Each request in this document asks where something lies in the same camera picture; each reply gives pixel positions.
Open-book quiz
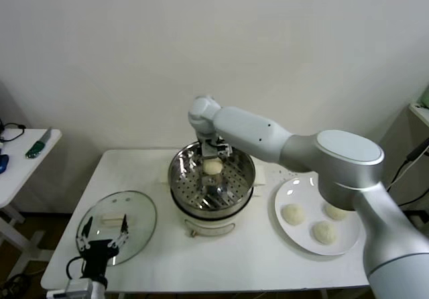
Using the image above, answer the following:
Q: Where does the green handled knife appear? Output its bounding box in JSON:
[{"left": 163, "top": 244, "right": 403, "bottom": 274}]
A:
[{"left": 25, "top": 127, "right": 53, "bottom": 160}]

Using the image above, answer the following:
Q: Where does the stainless steel steamer basket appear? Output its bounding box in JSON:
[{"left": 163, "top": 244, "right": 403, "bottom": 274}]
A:
[{"left": 158, "top": 141, "right": 268, "bottom": 219}]

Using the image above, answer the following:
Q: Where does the round glass pot lid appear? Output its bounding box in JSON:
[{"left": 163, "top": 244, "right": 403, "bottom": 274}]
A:
[{"left": 76, "top": 190, "right": 158, "bottom": 267}]

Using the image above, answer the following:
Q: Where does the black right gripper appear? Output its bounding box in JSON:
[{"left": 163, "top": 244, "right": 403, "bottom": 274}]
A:
[{"left": 200, "top": 137, "right": 219, "bottom": 162}]

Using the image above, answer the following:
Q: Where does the white wall cable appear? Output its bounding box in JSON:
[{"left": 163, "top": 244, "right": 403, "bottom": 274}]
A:
[{"left": 387, "top": 158, "right": 420, "bottom": 191}]

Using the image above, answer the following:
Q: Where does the white electric cooker pot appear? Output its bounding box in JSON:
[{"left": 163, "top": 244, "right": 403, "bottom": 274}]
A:
[{"left": 170, "top": 184, "right": 264, "bottom": 239}]

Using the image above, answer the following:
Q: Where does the white shelf board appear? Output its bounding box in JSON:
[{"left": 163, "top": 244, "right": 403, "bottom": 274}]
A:
[{"left": 408, "top": 103, "right": 429, "bottom": 127}]

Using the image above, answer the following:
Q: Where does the white steamed baozi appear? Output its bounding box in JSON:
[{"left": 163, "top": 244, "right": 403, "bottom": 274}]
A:
[
  {"left": 282, "top": 204, "right": 306, "bottom": 227},
  {"left": 323, "top": 205, "right": 349, "bottom": 220},
  {"left": 202, "top": 158, "right": 223, "bottom": 176},
  {"left": 312, "top": 221, "right": 338, "bottom": 245}
]

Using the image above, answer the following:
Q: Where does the large white round plate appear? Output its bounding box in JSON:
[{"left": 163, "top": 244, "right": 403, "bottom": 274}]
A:
[{"left": 273, "top": 177, "right": 362, "bottom": 256}]

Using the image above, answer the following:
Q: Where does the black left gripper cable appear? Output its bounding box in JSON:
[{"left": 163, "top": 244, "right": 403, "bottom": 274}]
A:
[{"left": 66, "top": 257, "right": 84, "bottom": 282}]

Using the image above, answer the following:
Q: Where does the thin black looped cable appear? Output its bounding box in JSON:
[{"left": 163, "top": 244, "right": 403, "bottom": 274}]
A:
[{"left": 0, "top": 117, "right": 27, "bottom": 144}]

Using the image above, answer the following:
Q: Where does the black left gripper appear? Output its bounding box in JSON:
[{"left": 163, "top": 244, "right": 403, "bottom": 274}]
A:
[{"left": 76, "top": 213, "right": 130, "bottom": 280}]

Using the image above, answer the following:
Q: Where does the black wall cable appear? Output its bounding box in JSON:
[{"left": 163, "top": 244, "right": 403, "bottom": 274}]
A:
[{"left": 387, "top": 158, "right": 429, "bottom": 209}]

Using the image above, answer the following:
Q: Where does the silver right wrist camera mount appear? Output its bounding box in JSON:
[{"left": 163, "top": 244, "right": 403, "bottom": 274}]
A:
[{"left": 217, "top": 140, "right": 234, "bottom": 160}]

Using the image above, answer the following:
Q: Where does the white side table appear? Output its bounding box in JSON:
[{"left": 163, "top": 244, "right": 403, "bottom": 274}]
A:
[{"left": 0, "top": 128, "right": 63, "bottom": 280}]

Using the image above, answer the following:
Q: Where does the black floor cable bundle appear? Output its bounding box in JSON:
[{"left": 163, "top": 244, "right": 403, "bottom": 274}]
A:
[{"left": 0, "top": 272, "right": 33, "bottom": 299}]

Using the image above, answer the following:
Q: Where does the black power adapter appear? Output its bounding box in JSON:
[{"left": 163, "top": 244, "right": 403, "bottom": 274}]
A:
[{"left": 406, "top": 141, "right": 429, "bottom": 162}]

